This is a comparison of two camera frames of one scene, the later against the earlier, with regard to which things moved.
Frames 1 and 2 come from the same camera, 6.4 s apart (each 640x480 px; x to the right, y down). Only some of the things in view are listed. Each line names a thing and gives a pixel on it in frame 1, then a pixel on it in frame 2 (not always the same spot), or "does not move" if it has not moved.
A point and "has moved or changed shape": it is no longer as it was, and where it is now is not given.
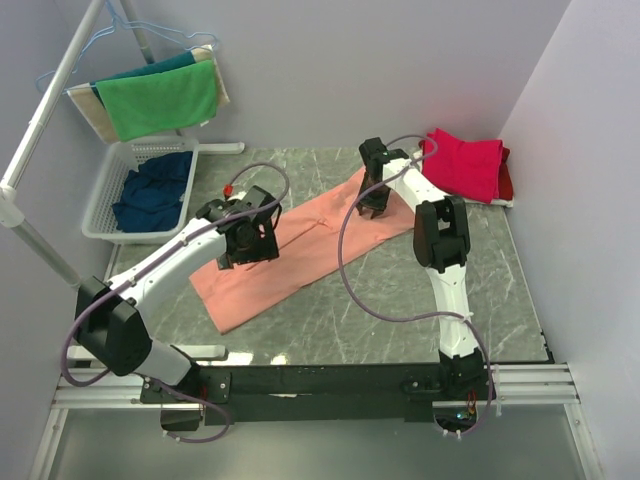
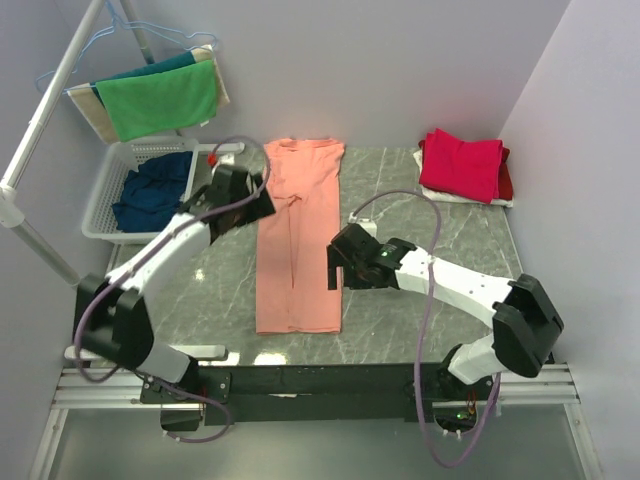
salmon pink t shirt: x=311 y=231 has moved or changed shape
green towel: x=145 y=105 does not move
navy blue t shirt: x=152 y=197 does not move
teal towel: x=185 y=57 does not move
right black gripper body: x=376 y=200 → x=354 y=276
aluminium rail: x=517 y=385 does not move
